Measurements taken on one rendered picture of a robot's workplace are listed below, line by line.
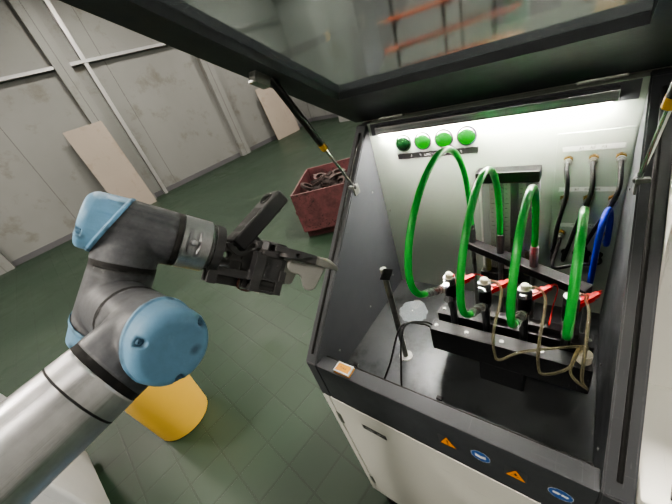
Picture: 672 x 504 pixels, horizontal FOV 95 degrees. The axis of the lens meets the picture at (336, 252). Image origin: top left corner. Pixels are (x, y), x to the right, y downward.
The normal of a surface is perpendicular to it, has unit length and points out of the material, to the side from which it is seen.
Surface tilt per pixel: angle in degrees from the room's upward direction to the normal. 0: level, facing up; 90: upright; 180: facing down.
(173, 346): 90
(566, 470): 0
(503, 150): 90
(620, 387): 43
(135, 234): 78
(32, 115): 90
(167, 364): 90
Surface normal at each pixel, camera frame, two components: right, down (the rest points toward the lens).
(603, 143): -0.55, 0.57
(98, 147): 0.66, 0.06
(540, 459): -0.29, -0.81
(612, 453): -0.58, -0.20
